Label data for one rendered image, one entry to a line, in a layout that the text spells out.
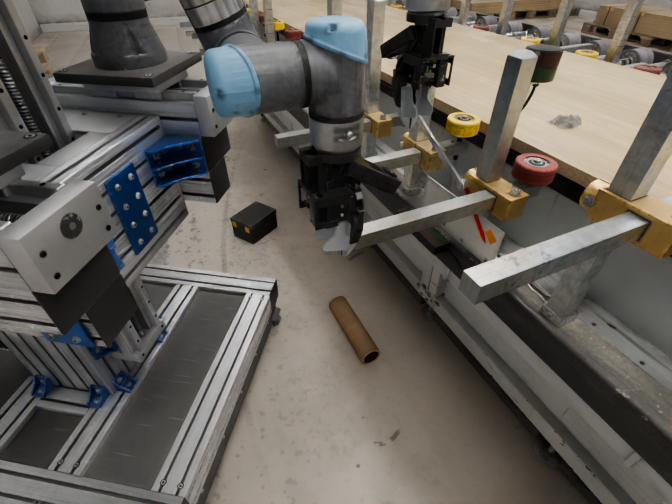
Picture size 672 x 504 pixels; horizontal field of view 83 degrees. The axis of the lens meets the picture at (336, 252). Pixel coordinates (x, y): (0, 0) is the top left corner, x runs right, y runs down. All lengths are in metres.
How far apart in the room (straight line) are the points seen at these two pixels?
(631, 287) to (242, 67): 0.84
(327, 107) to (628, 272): 0.71
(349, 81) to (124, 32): 0.59
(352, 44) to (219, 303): 1.15
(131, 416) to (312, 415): 0.55
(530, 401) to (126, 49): 1.39
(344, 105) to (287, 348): 1.19
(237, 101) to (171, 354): 1.04
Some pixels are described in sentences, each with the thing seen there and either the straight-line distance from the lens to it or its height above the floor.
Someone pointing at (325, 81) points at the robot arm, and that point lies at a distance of 0.48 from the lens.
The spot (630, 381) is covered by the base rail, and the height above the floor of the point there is 0.70.
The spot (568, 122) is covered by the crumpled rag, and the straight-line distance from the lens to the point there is 1.10.
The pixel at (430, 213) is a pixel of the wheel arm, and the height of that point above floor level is 0.86.
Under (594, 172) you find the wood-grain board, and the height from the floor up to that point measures 0.90.
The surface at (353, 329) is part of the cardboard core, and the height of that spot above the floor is 0.08.
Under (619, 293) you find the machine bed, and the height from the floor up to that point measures 0.67.
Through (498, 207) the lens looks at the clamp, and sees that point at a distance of 0.82.
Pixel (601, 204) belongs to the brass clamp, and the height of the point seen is 0.95.
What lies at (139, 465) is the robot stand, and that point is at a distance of 1.23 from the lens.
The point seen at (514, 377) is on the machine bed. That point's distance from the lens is 1.40.
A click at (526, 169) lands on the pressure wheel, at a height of 0.90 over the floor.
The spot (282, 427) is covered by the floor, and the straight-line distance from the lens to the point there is 1.40.
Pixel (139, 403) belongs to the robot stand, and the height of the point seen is 0.21.
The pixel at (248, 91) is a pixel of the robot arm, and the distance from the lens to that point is 0.46.
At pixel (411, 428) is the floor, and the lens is 1.41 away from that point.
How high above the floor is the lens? 1.26
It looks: 40 degrees down
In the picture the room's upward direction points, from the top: straight up
